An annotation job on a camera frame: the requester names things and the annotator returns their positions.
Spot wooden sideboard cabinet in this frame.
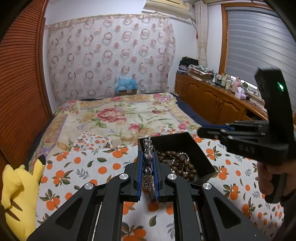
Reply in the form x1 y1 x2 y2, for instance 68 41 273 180
175 73 268 125

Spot yellow plush toy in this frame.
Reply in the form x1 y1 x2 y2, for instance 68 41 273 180
1 155 46 240

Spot silver rhinestone hair clip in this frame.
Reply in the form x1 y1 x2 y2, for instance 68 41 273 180
142 136 156 202

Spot blue plastic bag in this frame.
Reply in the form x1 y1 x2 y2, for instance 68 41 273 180
115 77 138 93

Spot black open jewelry box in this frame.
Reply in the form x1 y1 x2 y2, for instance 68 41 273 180
151 132 215 185

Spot beige side drape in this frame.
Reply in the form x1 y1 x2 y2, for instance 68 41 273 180
194 1 208 66

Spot brown louvered wardrobe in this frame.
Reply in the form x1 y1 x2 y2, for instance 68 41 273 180
1 1 53 168

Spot grey window blind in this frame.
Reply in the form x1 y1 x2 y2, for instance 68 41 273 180
218 2 296 88

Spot cardboard box under bag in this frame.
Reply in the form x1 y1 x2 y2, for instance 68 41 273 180
118 89 137 96

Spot orange print white cloth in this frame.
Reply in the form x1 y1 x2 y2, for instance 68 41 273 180
29 132 285 240

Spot pink ring-pattern curtain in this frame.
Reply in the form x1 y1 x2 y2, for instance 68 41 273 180
47 14 176 104

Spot white wall air conditioner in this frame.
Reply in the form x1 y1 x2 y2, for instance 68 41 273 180
144 0 192 19

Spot floral quilt bedspread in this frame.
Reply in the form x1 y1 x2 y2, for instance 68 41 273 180
29 92 205 165

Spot stack of folded clothes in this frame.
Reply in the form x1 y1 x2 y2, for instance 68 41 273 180
177 56 214 81

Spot bottles on sideboard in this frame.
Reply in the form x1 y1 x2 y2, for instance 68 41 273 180
213 73 242 93

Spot right hand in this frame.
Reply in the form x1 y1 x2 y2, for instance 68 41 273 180
257 160 295 196

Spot brown wooden bead bracelet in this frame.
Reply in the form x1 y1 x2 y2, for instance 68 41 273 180
157 150 198 182

